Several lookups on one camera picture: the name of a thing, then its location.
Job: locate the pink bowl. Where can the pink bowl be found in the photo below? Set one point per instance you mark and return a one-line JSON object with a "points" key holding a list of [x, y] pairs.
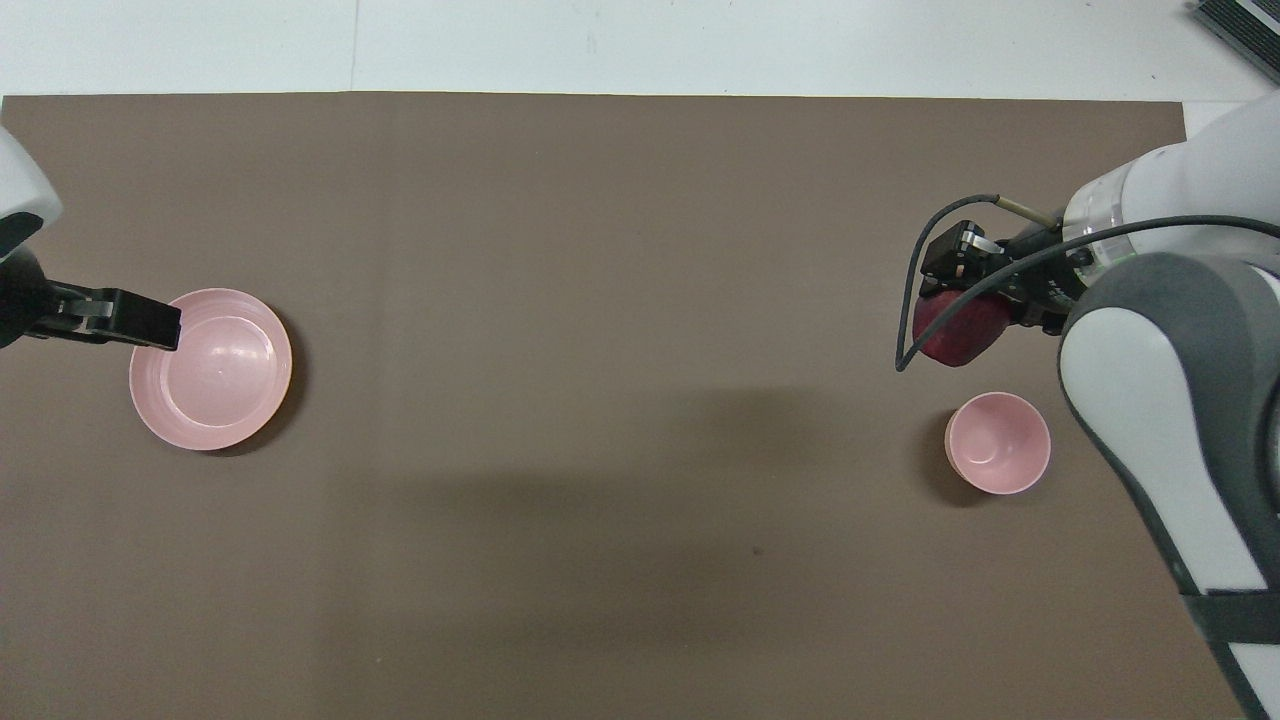
{"points": [[998, 445]]}

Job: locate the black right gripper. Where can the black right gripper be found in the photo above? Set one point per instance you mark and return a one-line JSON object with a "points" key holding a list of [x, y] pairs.
{"points": [[1050, 275]]}

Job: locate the brown table mat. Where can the brown table mat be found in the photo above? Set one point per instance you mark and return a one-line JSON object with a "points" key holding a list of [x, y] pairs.
{"points": [[600, 400]]}

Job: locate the dark red apple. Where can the dark red apple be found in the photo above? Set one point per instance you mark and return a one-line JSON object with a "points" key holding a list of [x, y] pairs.
{"points": [[960, 330]]}

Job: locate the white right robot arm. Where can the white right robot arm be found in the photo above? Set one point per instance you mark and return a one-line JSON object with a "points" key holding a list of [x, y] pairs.
{"points": [[1160, 400]]}

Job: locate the pink plate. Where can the pink plate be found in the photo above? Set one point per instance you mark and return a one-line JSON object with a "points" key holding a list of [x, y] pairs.
{"points": [[215, 380]]}

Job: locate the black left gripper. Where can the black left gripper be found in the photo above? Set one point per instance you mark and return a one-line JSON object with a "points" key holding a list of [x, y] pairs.
{"points": [[22, 300]]}

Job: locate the grey ridged metal device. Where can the grey ridged metal device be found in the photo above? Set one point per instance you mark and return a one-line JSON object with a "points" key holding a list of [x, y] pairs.
{"points": [[1245, 25]]}

